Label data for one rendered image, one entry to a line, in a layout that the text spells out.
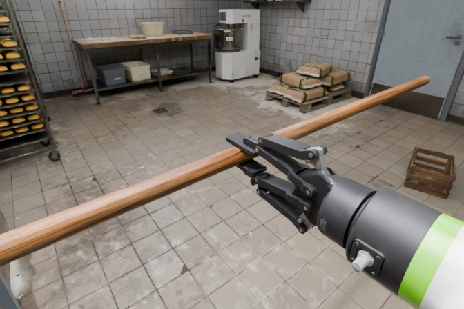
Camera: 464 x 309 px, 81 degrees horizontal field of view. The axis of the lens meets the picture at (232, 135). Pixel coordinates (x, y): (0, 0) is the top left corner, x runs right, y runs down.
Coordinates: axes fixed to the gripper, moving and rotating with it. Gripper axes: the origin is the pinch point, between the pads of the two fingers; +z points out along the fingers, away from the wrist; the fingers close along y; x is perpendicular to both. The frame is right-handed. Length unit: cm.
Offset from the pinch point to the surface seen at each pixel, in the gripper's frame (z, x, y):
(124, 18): 495, 150, -3
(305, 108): 189, 281, 109
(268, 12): 398, 413, -12
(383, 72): 147, 406, 68
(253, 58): 382, 359, 74
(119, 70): 427, 105, 70
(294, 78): 222, 291, 74
